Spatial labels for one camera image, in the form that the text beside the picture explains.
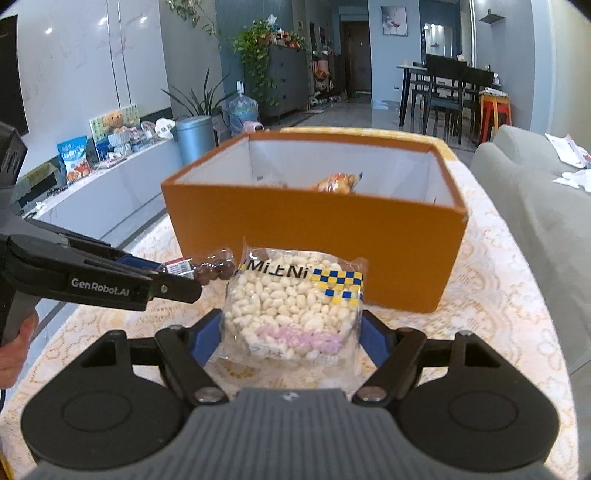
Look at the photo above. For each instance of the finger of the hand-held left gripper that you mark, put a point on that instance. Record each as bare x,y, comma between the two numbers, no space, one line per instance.
175,288
134,263

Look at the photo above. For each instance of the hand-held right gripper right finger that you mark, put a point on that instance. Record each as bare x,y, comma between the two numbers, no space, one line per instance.
371,341

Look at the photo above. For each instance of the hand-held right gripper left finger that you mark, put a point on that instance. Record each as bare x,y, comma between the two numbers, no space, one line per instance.
205,337

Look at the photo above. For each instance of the clear bag of chocolate balls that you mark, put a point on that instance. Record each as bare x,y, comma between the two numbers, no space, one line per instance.
214,270

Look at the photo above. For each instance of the clear bag of white candies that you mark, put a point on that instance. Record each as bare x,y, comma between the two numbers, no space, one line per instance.
286,304

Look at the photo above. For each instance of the orange cardboard box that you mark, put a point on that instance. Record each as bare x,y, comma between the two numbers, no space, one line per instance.
323,230

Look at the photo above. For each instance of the person's left hand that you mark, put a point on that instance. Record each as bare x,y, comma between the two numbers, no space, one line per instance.
11,364

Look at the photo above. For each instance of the blue snack bag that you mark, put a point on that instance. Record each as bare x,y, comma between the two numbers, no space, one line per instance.
74,159

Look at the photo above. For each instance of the teddy bear picture box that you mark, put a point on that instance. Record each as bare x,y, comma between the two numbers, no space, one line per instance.
115,127

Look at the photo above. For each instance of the white round toy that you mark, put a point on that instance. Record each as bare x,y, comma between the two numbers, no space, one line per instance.
165,128

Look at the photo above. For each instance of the blue grey trash can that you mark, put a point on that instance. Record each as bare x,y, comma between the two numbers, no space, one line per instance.
196,138

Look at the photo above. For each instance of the orange snack packet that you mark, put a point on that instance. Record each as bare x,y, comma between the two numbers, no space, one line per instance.
337,183

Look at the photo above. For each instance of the long-leaf potted plant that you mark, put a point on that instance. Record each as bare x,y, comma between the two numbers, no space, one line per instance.
198,99

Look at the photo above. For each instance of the pink plastic item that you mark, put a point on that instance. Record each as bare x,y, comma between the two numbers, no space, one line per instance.
252,127

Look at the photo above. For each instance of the large water bottle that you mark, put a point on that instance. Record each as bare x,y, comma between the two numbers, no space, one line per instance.
240,113

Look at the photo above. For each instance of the grey sofa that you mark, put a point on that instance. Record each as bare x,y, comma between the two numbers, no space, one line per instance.
545,230

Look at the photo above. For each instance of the black television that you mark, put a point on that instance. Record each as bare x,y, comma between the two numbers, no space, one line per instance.
11,74

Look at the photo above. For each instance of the dark grey cabinet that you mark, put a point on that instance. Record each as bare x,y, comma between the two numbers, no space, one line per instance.
288,83

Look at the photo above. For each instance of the trailing green plant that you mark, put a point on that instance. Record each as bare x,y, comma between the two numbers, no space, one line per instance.
256,55

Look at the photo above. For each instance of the orange red stool stack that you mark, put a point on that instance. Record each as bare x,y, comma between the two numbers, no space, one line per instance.
495,115

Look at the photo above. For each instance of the black dining chair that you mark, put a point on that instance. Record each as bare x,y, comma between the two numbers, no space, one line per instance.
443,92

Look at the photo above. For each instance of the shoe rack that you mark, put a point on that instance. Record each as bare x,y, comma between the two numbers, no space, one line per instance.
323,64

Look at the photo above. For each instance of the printed paper sheet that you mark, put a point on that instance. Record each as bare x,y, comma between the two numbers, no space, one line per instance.
568,150

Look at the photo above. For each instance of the dark dining table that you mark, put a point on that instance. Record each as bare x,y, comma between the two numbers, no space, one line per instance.
411,69

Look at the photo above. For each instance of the brown door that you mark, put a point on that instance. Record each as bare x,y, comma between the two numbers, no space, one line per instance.
358,57

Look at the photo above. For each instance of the framed wall picture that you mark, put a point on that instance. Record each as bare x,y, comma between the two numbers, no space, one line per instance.
395,21

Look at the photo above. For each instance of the dark wall shelf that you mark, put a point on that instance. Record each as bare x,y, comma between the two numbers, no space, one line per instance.
492,17

